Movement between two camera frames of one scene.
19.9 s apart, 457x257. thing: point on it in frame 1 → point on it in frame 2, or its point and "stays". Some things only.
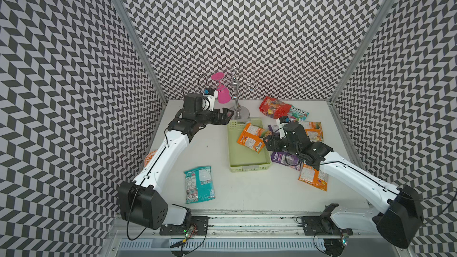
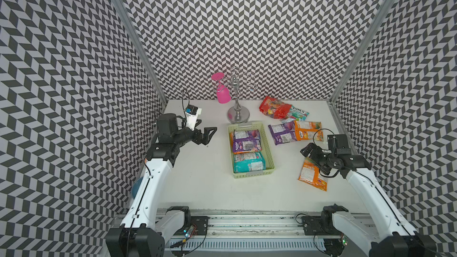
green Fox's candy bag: x=296 y=113 stays
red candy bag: x=274 y=108 stays
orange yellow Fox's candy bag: x=251 y=137 → x=231 y=143
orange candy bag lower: x=312 y=176 stays
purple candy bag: x=292 y=161 → x=246 y=140
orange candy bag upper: x=313 y=130 stays
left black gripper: x=225 y=119 → x=198 y=140
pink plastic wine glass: x=224 y=94 stays
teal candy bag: x=199 y=185 → x=246 y=162
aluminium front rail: x=238 y=223 stays
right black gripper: x=272 y=138 → x=316 y=150
